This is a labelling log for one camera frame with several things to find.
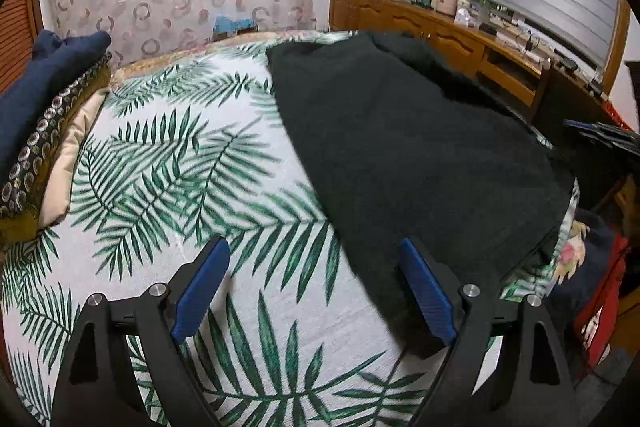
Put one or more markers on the folded navy cloth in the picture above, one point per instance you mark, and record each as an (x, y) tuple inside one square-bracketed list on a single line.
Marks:
[(40, 82)]

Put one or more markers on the palm leaf printed blanket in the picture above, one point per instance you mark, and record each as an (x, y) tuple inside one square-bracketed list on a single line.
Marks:
[(175, 167)]

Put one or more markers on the folded beige satin cloth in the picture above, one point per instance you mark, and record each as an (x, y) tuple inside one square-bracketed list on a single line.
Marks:
[(70, 157)]

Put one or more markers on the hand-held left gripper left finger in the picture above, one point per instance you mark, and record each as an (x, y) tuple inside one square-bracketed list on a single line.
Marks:
[(200, 292)]

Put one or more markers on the blue crumpled cloth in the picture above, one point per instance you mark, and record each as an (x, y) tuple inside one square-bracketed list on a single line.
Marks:
[(232, 25)]

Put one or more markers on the wooden louvered door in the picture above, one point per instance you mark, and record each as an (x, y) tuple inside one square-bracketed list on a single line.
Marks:
[(20, 17)]

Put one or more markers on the floral bed sheet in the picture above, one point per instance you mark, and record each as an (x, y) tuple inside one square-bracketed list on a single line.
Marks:
[(165, 59)]

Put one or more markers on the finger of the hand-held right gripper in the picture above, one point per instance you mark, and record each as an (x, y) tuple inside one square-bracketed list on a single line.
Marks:
[(600, 134)]

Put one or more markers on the red bag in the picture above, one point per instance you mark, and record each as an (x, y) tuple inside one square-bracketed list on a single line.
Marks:
[(602, 302)]

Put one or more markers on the wooden cabinet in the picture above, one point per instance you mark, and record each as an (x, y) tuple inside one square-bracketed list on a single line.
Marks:
[(400, 22)]

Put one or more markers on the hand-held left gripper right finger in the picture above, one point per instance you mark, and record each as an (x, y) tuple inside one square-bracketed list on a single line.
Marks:
[(427, 297)]

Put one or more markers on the black t-shirt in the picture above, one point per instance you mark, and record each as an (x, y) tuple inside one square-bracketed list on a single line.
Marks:
[(400, 147)]

